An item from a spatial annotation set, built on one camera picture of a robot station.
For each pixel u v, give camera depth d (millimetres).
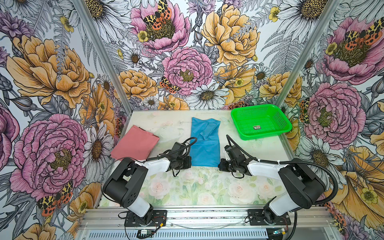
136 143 985
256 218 737
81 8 715
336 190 426
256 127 1116
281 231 710
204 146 994
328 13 735
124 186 447
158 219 738
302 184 453
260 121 1145
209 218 760
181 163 793
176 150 774
